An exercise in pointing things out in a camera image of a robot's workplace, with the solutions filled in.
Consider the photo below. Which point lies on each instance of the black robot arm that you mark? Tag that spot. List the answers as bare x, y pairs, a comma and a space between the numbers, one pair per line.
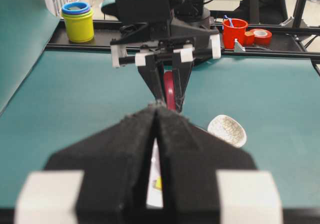
192, 7

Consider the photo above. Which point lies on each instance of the yellow hexagonal prism block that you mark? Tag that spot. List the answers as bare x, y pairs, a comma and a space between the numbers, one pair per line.
157, 184

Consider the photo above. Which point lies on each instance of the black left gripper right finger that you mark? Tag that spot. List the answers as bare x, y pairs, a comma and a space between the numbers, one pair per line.
208, 181

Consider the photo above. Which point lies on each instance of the white crackle ceramic bowl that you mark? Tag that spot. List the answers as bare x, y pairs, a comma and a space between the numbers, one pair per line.
228, 129

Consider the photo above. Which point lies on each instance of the black aluminium frame rail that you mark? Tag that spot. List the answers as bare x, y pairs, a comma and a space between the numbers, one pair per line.
284, 43

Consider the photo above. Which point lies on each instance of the black camera box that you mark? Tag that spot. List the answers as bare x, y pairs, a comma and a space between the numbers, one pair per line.
134, 11

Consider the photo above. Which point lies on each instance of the blue pen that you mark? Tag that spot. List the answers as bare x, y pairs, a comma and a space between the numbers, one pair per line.
229, 19

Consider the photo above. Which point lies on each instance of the red tape roll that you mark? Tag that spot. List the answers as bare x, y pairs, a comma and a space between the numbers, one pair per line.
261, 36

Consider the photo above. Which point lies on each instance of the small red block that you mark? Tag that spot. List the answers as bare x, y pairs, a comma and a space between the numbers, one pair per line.
249, 38

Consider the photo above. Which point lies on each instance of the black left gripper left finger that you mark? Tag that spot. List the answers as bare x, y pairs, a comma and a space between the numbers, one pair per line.
94, 180

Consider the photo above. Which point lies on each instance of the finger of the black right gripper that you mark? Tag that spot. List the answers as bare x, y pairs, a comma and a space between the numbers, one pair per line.
182, 64
152, 72

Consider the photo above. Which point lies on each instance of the white round bowl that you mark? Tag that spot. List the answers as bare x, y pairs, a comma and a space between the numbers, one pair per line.
154, 198

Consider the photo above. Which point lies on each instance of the red spoon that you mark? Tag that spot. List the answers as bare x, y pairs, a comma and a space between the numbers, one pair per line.
169, 90

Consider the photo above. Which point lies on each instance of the metal corner bracket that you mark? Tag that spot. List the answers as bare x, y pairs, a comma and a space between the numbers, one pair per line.
238, 48

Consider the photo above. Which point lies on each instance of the red cup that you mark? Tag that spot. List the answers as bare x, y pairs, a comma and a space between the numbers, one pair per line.
230, 33

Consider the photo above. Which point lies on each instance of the yellow stacked cups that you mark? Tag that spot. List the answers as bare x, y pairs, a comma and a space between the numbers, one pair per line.
78, 21

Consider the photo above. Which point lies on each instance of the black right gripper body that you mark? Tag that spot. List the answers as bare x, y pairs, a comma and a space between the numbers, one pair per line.
174, 34

